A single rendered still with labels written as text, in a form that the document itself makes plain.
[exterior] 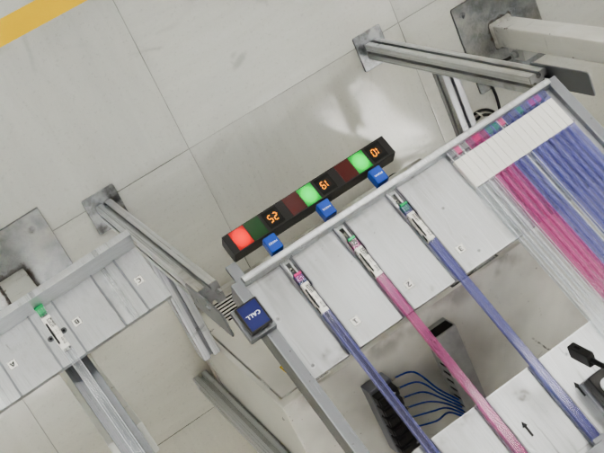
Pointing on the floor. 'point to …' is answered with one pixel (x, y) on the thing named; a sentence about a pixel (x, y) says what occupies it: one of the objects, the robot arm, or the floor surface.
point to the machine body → (400, 353)
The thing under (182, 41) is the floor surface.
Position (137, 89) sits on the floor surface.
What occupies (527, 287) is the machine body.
